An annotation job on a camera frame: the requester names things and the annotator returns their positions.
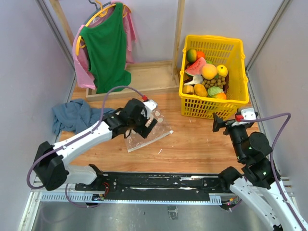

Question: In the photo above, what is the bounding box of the clear polka dot zip bag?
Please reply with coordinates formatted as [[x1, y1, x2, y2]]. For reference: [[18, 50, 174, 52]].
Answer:
[[125, 108, 174, 153]]

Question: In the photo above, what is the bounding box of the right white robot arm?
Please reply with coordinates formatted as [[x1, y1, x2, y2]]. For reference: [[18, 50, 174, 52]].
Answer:
[[212, 108, 308, 231]]

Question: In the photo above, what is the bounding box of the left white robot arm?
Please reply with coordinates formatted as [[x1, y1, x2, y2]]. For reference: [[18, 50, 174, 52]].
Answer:
[[33, 99, 157, 191]]

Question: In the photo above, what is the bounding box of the green tank top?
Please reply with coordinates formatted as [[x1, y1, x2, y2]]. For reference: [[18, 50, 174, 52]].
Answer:
[[79, 2, 131, 94]]

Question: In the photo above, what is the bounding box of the green cabbage toy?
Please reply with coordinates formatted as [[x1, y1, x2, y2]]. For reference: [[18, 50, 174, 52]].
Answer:
[[207, 86, 224, 97]]

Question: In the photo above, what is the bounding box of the wooden clothes rack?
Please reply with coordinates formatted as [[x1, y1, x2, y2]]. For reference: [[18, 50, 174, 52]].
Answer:
[[49, 0, 185, 102]]

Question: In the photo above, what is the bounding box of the white garlic toy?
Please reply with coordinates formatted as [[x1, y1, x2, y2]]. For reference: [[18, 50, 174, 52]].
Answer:
[[183, 75, 204, 86]]

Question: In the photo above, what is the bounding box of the blue crumpled cloth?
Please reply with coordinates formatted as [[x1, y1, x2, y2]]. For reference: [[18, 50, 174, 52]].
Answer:
[[51, 99, 114, 135]]

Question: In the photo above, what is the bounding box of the orange peach toy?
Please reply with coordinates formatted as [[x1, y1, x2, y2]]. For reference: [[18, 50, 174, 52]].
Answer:
[[202, 64, 218, 80]]

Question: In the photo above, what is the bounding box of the yellow lemon toy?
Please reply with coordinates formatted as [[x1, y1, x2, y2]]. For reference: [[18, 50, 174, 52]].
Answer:
[[217, 64, 228, 77]]

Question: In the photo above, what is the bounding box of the pink shirt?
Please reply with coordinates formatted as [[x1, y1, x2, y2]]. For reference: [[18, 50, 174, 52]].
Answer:
[[72, 10, 136, 90]]

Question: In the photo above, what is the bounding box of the watermelon slice toy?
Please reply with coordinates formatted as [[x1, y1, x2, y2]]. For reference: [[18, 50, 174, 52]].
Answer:
[[184, 57, 206, 76]]

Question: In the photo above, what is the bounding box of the yellow plastic basket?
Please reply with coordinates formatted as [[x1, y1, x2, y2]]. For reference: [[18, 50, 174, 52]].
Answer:
[[179, 35, 249, 119]]

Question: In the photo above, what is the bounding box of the orange tangerine toy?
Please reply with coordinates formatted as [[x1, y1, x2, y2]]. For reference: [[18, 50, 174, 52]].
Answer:
[[197, 51, 205, 59]]

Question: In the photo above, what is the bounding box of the green orange mango toy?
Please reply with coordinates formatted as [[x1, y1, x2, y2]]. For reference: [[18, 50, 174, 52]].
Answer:
[[186, 49, 197, 63]]

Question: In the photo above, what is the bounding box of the yellow clothes hanger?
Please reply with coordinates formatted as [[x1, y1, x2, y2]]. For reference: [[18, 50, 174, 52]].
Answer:
[[76, 1, 132, 56]]

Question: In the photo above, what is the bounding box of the grey clothes hanger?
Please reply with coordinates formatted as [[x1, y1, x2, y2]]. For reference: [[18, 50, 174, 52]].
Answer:
[[88, 0, 111, 10]]

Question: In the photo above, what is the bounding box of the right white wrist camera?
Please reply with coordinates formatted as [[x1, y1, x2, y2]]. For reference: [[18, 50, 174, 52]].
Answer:
[[232, 107, 257, 127]]

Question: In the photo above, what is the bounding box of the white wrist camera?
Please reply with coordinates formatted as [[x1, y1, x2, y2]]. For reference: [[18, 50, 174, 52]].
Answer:
[[232, 107, 257, 127], [141, 100, 158, 119]]

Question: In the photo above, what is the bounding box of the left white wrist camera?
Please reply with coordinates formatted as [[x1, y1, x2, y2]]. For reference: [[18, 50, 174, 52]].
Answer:
[[141, 100, 158, 119]]

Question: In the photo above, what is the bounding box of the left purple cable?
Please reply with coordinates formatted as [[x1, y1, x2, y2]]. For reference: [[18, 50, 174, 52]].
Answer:
[[26, 86, 148, 208]]

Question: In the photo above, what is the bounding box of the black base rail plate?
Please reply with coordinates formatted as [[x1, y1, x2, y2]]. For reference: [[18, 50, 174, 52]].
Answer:
[[75, 172, 228, 203]]

